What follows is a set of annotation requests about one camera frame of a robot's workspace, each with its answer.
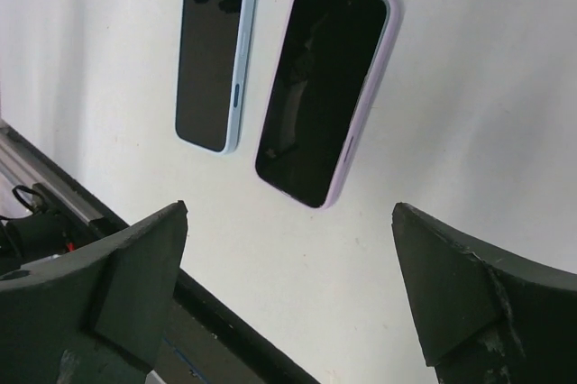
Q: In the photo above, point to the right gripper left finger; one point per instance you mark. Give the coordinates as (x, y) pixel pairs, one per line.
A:
(97, 314)

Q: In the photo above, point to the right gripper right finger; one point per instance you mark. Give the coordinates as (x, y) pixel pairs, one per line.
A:
(484, 314)

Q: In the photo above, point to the purple phone case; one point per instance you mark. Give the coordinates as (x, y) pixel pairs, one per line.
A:
(360, 122)

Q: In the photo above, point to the black phone blue edge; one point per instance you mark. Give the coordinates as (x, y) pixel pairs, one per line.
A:
(208, 40)

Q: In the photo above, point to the light blue phone case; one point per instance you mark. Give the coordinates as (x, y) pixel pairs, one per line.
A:
(241, 64)

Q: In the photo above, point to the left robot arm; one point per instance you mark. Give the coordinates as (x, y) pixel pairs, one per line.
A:
(51, 228)

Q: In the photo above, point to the aluminium front rail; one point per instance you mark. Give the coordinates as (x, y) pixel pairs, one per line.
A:
(24, 164)

